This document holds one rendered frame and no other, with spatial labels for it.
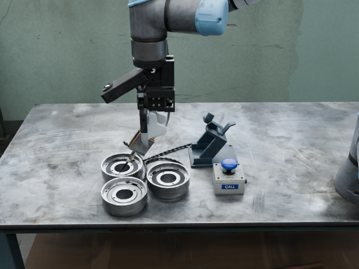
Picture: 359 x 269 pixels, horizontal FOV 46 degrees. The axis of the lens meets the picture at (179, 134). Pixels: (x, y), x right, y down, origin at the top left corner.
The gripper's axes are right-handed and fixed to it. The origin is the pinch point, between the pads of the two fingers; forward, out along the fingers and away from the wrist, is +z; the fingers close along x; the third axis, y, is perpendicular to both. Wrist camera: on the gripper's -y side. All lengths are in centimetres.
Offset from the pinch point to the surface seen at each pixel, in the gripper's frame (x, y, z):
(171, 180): 0.0, 6.4, 12.4
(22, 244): 63, -61, 93
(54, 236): 9.1, -28.0, 38.3
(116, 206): -12.4, -6.4, 9.7
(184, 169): 0.9, 9.6, 10.1
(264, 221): -15.4, 26.4, 13.3
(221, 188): -5.5, 18.2, 11.4
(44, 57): 163, -63, 39
